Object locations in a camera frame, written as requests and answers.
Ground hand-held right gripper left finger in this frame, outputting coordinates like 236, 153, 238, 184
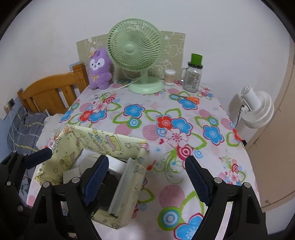
32, 155, 110, 240

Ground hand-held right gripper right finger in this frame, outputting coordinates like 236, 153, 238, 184
185, 155, 269, 240

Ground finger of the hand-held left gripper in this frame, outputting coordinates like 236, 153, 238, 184
0, 148, 53, 183
0, 169, 35, 217

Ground black round sponge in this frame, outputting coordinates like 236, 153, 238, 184
98, 173, 120, 210

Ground white cube adapter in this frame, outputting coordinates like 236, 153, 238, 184
77, 150, 102, 172

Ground white long box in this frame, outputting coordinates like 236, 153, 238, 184
108, 157, 139, 217

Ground white round case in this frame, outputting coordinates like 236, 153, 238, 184
107, 159, 128, 178

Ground yellow fabric storage box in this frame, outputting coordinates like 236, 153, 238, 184
34, 125, 149, 230

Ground plaid bedding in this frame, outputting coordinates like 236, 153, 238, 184
6, 106, 48, 180

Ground white bedsheet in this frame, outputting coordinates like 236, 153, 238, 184
37, 114, 64, 148

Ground wooden chair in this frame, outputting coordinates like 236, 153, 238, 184
17, 63, 89, 114

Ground floral tablecloth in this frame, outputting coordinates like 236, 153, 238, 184
26, 80, 260, 240

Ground orange scissors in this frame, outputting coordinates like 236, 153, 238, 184
177, 95, 200, 103

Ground beige door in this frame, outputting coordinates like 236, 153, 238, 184
245, 35, 295, 213

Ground white standing fan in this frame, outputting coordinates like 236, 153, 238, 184
228, 85, 275, 143

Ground purple plush toy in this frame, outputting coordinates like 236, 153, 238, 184
89, 48, 113, 90

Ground glass mug with green lid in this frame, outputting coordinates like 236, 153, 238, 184
181, 54, 204, 93

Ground cotton swab jar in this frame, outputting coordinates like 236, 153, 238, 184
164, 69, 176, 85

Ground green desk fan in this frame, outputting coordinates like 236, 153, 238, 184
107, 18, 164, 95

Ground black fan cable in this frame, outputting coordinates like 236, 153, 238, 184
236, 105, 245, 127

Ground white fan cord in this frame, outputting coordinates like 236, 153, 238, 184
108, 78, 141, 93

